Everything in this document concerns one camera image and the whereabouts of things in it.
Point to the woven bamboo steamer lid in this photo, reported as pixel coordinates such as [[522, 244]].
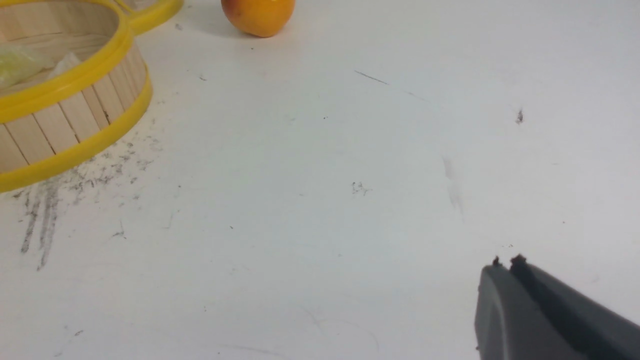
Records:
[[145, 15]]

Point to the green-filled dumpling front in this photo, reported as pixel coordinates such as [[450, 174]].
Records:
[[18, 63]]

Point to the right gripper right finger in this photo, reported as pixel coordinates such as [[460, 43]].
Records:
[[589, 328]]

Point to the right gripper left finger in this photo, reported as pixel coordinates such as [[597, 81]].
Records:
[[510, 325]]

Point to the bamboo steamer tray yellow rim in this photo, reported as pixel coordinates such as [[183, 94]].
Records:
[[51, 123]]

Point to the orange toy pear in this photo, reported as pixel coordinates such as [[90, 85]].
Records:
[[260, 18]]

